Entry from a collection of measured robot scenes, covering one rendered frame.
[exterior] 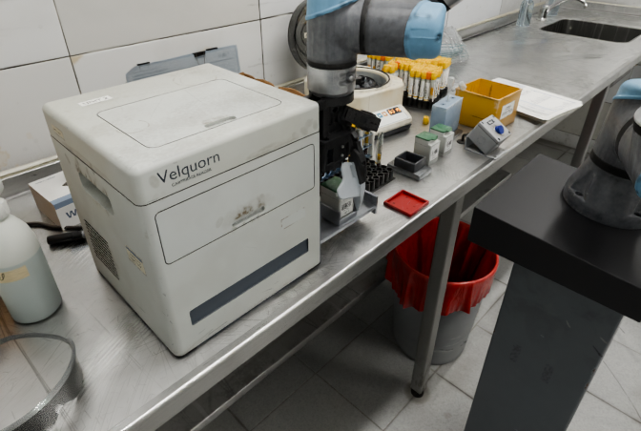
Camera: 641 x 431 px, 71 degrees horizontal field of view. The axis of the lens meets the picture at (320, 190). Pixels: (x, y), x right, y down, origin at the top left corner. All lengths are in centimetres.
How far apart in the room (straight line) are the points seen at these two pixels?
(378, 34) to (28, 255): 57
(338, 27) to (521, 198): 47
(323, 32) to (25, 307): 58
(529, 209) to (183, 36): 89
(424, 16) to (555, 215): 44
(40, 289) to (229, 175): 35
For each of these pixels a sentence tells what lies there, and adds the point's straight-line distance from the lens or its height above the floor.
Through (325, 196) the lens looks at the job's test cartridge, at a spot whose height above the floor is 96.
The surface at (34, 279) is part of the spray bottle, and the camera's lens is 78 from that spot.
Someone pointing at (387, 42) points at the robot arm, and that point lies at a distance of 65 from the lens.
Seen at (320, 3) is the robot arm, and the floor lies 129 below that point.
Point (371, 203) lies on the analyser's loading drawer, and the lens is 88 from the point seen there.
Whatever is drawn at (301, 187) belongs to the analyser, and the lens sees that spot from 67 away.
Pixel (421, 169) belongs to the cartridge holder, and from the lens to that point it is 107.
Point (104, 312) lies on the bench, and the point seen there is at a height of 87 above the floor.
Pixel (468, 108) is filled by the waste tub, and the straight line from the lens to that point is 134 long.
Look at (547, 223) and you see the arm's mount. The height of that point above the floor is 94.
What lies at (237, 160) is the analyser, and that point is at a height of 114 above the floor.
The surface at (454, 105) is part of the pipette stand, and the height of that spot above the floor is 97.
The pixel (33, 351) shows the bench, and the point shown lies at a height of 87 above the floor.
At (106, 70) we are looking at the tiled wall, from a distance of 117.
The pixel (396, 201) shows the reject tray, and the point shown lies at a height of 88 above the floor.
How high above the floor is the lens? 140
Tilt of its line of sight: 32 degrees down
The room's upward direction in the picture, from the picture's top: straight up
